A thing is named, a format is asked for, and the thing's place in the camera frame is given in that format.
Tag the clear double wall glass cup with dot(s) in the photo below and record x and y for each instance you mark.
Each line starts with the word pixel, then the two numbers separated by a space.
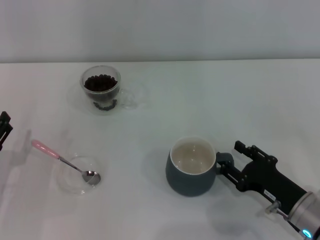
pixel 100 97

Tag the dark green ceramic mug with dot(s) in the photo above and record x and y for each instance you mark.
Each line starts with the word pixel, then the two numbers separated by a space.
pixel 190 182

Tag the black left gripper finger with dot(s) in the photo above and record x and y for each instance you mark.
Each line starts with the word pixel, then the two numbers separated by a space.
pixel 4 117
pixel 6 132

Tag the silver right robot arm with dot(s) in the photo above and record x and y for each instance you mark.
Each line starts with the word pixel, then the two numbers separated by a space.
pixel 307 212

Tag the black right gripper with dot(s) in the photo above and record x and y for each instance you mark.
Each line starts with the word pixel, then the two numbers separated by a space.
pixel 270 180

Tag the coffee beans pile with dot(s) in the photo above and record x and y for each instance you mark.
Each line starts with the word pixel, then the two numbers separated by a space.
pixel 100 83

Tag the clear glass saucer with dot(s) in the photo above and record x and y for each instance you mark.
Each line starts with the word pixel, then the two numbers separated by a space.
pixel 71 185

